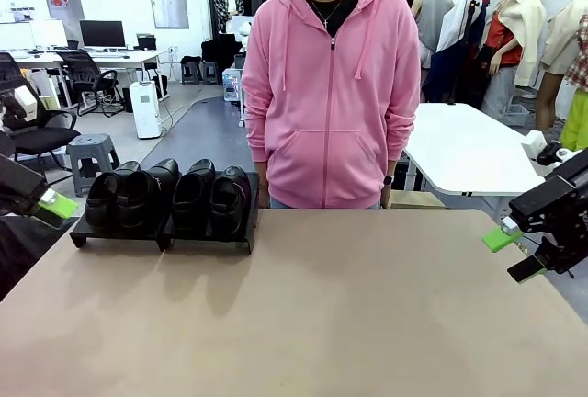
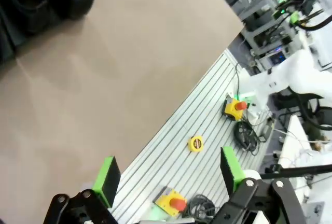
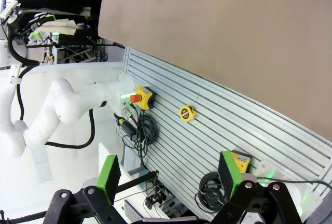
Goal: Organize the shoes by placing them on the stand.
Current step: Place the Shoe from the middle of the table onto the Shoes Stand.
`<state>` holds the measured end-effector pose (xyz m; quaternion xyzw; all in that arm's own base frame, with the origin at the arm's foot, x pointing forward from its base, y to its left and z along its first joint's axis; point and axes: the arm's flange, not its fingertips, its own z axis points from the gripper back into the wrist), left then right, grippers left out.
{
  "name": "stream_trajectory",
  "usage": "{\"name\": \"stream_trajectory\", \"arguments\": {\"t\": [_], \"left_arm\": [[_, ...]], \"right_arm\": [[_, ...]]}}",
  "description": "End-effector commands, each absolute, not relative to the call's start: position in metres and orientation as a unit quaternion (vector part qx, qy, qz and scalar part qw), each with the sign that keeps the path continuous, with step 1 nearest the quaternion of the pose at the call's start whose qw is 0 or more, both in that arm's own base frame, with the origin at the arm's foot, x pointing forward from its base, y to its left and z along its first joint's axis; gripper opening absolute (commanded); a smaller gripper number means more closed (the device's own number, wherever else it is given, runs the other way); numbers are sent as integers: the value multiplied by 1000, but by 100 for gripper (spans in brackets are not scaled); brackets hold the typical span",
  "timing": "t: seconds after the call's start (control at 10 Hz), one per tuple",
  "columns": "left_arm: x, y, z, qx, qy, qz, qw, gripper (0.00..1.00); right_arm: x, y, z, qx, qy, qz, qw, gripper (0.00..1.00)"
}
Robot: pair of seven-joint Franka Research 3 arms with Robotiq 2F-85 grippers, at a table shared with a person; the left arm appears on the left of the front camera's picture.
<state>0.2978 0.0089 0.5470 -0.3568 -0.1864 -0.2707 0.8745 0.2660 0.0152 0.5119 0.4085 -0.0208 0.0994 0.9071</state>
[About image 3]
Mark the yellow emergency stop button box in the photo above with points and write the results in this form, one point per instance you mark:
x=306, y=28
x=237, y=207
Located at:
x=144, y=98
x=242, y=160

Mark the black folded garment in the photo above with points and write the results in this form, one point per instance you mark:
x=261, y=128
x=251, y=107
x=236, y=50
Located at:
x=59, y=5

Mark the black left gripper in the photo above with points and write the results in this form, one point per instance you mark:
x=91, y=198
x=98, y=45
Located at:
x=22, y=27

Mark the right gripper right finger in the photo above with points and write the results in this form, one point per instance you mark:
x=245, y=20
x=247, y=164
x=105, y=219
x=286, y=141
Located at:
x=228, y=174

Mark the yellow tape measure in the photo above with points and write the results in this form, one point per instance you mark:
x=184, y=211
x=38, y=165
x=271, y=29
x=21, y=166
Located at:
x=187, y=113

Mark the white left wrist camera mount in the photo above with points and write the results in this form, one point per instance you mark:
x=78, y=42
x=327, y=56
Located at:
x=9, y=10

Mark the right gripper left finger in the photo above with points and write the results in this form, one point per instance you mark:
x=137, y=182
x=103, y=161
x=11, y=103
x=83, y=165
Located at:
x=110, y=174

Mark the grey computer keyboard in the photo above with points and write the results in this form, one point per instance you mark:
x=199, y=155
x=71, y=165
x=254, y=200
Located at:
x=131, y=209

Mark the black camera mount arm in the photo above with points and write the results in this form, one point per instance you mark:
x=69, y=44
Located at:
x=137, y=181

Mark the cream folded garment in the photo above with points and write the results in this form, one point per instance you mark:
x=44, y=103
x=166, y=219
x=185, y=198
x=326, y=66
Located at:
x=58, y=25

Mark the cluttered equipment rack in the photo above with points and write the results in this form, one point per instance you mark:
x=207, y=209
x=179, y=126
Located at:
x=77, y=53

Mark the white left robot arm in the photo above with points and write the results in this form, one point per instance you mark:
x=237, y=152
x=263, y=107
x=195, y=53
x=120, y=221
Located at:
x=64, y=104

